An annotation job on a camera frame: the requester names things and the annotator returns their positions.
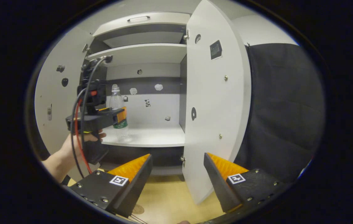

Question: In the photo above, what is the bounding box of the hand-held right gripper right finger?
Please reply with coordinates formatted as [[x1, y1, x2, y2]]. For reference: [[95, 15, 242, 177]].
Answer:
[[203, 152, 289, 213]]

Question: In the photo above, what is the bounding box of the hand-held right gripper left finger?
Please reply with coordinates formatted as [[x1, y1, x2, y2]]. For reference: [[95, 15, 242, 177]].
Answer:
[[67, 153, 153, 218]]

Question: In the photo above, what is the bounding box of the clear plastic bottle green label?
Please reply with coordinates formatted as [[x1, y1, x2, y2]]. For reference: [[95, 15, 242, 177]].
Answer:
[[109, 85, 129, 142]]

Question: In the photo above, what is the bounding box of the white and grey cabinet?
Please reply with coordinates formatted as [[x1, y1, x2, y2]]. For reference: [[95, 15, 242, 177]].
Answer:
[[85, 12, 192, 176]]

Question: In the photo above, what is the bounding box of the white cabinet shelf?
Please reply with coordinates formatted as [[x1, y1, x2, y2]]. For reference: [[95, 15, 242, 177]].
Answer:
[[86, 44, 188, 67]]

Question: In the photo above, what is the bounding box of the white cabinet drawer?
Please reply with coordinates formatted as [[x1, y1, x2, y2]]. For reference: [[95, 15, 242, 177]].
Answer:
[[92, 12, 191, 37]]

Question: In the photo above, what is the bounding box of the black backdrop cloth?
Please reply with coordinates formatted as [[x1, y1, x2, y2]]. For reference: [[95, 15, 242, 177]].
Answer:
[[234, 43, 325, 184]]

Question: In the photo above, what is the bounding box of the red cable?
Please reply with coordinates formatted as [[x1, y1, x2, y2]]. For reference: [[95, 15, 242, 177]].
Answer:
[[74, 99, 93, 175]]

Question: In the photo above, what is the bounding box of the black cable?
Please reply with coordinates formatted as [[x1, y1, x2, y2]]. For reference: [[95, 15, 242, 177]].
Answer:
[[71, 56, 113, 170]]

